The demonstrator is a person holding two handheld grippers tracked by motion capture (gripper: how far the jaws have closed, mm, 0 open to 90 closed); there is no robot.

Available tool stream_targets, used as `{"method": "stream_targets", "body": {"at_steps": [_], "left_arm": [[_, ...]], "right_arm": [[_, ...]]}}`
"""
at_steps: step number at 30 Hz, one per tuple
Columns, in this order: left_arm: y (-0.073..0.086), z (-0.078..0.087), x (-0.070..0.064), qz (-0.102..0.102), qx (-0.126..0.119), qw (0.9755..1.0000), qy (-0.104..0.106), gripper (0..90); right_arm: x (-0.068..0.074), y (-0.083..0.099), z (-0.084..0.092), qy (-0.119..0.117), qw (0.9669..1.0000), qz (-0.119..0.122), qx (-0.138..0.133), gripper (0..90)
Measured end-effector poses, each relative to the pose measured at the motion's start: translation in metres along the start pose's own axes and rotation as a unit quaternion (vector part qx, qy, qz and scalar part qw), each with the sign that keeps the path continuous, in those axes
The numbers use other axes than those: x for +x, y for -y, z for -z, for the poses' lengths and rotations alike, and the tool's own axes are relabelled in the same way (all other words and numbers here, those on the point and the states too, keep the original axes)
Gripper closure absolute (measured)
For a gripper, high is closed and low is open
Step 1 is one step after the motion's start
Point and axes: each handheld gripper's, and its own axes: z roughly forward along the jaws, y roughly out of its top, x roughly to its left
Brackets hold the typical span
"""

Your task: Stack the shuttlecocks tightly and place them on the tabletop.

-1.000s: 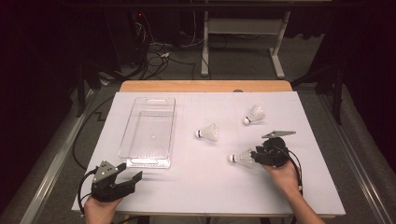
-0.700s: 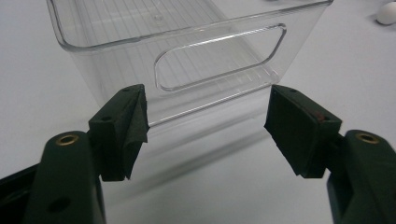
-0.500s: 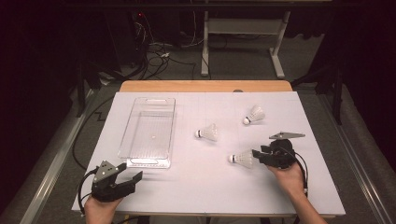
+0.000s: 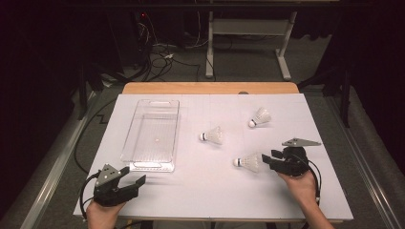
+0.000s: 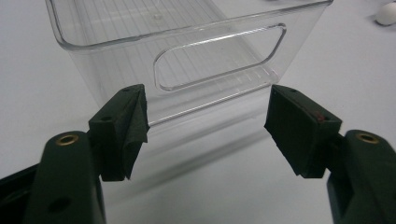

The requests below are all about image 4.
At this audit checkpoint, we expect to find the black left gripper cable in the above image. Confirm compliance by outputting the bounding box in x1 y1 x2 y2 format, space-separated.
78 171 98 221

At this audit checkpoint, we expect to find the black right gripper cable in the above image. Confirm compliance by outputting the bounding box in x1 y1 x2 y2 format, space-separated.
298 154 323 205

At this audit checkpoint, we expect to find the white metal stand frame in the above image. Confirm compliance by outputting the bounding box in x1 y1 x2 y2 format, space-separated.
204 10 299 82

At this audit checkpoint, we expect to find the black stand leg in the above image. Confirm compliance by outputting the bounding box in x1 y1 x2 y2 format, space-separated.
77 61 128 121
297 61 353 129

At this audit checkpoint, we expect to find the clear plastic tray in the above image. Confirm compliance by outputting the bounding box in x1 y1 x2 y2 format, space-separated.
119 98 181 174

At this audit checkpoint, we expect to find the person's right hand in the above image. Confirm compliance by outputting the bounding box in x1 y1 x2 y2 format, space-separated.
277 170 320 208

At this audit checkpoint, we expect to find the black floor cable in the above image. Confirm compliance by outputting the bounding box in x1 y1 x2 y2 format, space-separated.
74 98 118 175

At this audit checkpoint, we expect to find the white feather shuttlecock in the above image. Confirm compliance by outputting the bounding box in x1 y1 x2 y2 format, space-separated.
199 125 225 147
247 107 272 129
232 152 264 174

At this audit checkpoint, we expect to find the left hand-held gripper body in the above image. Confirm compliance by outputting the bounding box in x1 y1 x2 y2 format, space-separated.
92 163 139 208

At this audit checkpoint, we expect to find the aluminium floor rail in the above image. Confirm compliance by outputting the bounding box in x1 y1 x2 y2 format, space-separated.
18 90 100 229
324 94 405 229

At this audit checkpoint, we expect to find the person's left hand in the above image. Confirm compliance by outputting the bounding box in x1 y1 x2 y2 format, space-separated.
85 199 127 229

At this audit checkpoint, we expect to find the tangle of floor cables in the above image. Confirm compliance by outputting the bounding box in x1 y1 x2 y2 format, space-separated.
137 12 208 82

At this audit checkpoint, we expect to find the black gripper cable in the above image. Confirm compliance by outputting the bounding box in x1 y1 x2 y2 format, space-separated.
298 154 323 205
78 171 98 221

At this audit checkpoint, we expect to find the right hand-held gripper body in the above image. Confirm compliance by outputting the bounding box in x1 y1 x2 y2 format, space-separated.
268 136 323 178

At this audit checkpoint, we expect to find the white table cover board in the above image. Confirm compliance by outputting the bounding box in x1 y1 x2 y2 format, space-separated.
73 93 354 222

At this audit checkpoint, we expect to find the dark equipment box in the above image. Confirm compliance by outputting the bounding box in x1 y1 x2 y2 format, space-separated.
107 9 153 73

